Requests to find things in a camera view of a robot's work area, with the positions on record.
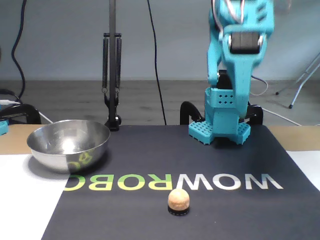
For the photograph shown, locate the metal bowl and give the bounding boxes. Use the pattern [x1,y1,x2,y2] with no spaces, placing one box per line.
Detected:
[26,119,111,175]

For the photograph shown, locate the thin black cable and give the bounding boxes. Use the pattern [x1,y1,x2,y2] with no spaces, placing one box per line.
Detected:
[146,0,168,126]

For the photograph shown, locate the black mat with WOWROBO print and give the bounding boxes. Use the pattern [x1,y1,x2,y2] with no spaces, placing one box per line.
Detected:
[41,124,320,240]

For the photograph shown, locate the right black clamp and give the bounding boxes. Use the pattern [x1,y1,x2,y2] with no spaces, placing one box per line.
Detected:
[101,0,123,133]

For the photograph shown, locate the grey metal stand legs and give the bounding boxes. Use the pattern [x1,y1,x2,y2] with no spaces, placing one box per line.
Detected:
[274,52,320,110]

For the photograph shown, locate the black table clamp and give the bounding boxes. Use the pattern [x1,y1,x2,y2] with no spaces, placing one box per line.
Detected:
[246,104,264,126]
[0,103,42,125]
[179,101,206,126]

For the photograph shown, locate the teal printed part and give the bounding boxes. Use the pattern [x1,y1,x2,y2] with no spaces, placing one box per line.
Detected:
[0,119,10,136]

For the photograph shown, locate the dark blue cable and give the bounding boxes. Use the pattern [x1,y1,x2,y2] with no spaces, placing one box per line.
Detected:
[11,0,28,103]

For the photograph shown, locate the red white black servo cable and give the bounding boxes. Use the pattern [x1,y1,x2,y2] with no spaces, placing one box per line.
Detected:
[249,74,269,97]

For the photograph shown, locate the wooden ball with black base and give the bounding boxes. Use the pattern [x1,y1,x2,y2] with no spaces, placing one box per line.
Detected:
[166,188,190,217]

